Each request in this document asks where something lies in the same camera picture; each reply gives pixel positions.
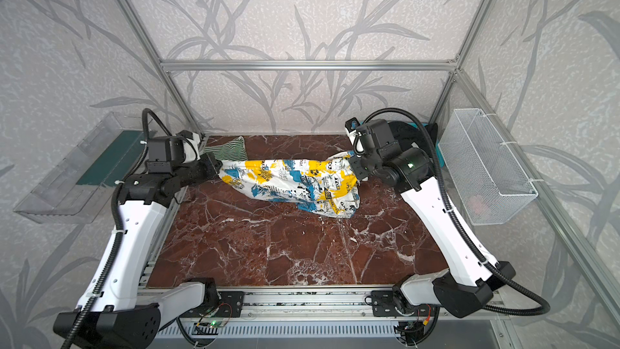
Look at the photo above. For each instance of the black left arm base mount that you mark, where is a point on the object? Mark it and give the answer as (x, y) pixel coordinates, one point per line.
(223, 303)

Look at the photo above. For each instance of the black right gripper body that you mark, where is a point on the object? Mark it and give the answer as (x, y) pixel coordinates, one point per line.
(361, 170)

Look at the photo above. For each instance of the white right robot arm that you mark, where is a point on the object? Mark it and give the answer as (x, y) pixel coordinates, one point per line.
(466, 286)

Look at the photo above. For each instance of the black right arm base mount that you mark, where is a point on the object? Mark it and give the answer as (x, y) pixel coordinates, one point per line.
(392, 304)

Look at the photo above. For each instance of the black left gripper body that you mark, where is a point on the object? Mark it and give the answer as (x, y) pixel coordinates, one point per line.
(209, 166)

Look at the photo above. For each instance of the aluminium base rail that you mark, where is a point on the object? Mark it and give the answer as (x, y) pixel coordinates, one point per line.
(346, 311)

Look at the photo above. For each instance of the white wire mesh basket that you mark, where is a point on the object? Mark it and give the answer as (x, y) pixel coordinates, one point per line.
(492, 185)

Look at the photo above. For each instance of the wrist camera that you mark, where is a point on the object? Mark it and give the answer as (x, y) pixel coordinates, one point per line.
(177, 149)
(373, 138)

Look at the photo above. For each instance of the clear plastic wall tray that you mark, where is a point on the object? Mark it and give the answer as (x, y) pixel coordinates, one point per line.
(80, 186)

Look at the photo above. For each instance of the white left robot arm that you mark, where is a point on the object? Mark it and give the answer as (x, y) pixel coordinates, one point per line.
(109, 314)

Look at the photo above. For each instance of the white yellow blue printed garment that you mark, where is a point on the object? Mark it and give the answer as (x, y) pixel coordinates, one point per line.
(328, 188)

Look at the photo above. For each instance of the black garment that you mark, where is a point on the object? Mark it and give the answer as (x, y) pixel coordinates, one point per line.
(408, 136)

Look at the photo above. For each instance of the green white striped shirt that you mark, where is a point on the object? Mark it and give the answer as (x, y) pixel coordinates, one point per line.
(233, 151)

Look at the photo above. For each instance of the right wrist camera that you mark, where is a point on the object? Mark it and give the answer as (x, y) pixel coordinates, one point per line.
(373, 138)

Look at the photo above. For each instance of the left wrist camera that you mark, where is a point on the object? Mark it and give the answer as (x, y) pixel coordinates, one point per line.
(177, 149)

